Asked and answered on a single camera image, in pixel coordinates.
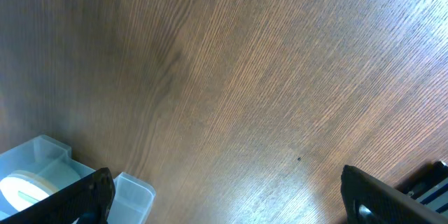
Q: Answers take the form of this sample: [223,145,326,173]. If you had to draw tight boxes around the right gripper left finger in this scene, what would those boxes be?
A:
[1,167,116,224]

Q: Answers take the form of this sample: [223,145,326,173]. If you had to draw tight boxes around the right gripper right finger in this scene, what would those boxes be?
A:
[341,165,447,224]

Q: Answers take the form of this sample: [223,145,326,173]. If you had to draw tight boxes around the white small bowl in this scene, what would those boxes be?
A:
[1,170,60,211]

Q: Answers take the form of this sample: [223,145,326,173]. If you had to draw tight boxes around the clear plastic storage bin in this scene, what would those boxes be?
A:
[1,135,156,223]

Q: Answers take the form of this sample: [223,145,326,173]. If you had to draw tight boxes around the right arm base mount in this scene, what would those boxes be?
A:
[401,161,447,217]

